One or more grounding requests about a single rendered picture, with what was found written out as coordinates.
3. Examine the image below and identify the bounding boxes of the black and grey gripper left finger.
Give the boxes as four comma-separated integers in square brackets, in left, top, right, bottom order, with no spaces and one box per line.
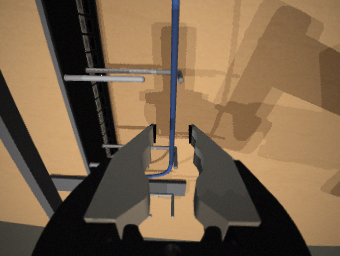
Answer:
[31,124,156,256]

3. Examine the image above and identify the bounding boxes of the blue network cable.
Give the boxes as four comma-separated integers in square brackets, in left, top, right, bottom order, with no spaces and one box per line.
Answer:
[146,0,180,178]

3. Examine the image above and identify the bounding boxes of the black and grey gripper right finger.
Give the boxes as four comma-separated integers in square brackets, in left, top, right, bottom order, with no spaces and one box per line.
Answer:
[189,124,312,256]

